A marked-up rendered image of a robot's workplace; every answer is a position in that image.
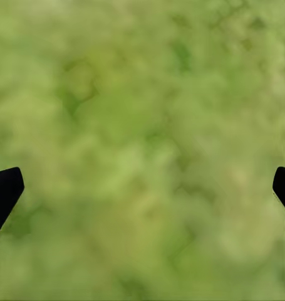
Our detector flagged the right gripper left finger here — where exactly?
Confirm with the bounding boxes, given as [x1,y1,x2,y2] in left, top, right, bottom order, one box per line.
[0,167,24,229]

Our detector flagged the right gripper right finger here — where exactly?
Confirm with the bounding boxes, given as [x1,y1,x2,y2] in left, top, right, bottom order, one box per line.
[272,166,285,207]

